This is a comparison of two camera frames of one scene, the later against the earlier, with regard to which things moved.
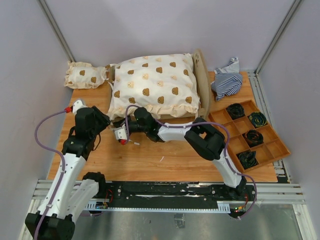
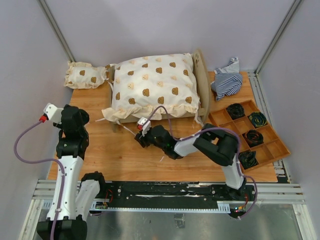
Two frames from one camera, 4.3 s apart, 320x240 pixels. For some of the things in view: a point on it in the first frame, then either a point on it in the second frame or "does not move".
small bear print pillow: (80, 75) does not move
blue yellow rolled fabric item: (257, 119) does not move
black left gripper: (103, 118) to (84, 115)
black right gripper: (118, 124) to (141, 139)
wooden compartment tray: (252, 142) does not move
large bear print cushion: (165, 84) does not move
